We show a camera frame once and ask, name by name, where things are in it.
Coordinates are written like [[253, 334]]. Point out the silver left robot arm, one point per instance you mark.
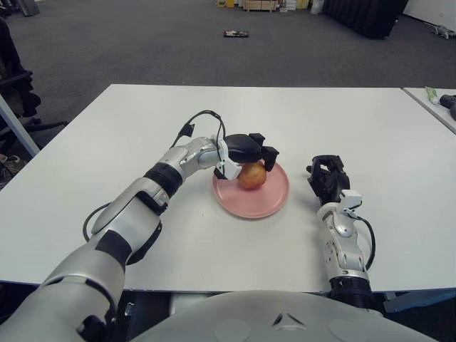
[[135, 206]]

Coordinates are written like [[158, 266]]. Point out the white table leg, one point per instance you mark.
[[18, 124]]

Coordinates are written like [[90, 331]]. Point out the white box stack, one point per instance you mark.
[[294, 4]]

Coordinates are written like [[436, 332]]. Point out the grey toy figure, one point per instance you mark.
[[443, 32]]

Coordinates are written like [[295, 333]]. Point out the wooden crate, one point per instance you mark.
[[260, 5]]

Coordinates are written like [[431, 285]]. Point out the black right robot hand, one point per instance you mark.
[[329, 180]]

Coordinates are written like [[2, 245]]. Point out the small black floor tray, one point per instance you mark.
[[236, 34]]

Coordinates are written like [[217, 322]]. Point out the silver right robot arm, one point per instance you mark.
[[342, 249]]

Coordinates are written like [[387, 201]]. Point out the green white tube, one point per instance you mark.
[[431, 95]]

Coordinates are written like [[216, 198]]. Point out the pink round plate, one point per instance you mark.
[[249, 204]]

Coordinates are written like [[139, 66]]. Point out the yellow box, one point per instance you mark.
[[226, 3]]

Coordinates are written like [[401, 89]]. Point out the white plastic bag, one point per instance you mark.
[[316, 6]]

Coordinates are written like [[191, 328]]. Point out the blue table frame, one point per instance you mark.
[[420, 301]]

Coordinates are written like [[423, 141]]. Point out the red yellow apple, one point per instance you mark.
[[253, 178]]

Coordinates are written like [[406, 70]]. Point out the black handheld controller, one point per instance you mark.
[[453, 112]]

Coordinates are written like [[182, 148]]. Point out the dark sneaker shoe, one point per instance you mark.
[[10, 164]]

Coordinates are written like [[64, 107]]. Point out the large black cabinet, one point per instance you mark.
[[363, 18]]

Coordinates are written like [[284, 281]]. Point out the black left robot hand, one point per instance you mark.
[[246, 147]]

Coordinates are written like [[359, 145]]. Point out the grey robot torso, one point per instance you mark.
[[249, 320]]

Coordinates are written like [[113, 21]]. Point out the black office chair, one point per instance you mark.
[[18, 89]]

